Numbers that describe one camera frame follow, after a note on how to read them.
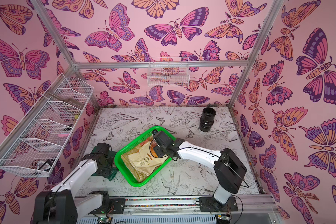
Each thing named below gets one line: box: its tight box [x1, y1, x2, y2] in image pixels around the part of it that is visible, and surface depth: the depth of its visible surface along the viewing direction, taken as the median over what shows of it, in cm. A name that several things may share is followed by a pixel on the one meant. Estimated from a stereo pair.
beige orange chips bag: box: [127, 139, 169, 176], surface depth 85 cm
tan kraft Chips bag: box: [120, 153, 149, 183], surface depth 82 cm
